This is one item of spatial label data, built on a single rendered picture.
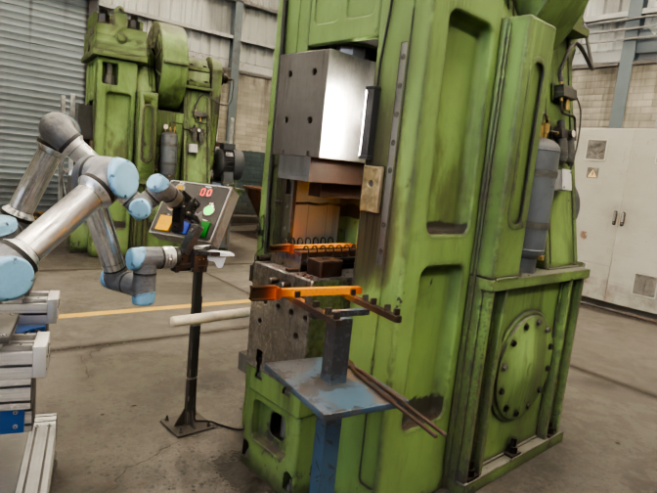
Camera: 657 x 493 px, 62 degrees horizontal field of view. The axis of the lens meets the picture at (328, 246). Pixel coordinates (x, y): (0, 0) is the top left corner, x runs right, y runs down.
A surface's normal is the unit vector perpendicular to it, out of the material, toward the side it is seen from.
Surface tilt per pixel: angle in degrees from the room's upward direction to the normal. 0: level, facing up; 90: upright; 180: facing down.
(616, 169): 90
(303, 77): 90
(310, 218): 90
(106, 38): 90
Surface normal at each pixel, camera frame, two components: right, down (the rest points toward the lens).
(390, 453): 0.66, 0.18
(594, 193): -0.80, 0.00
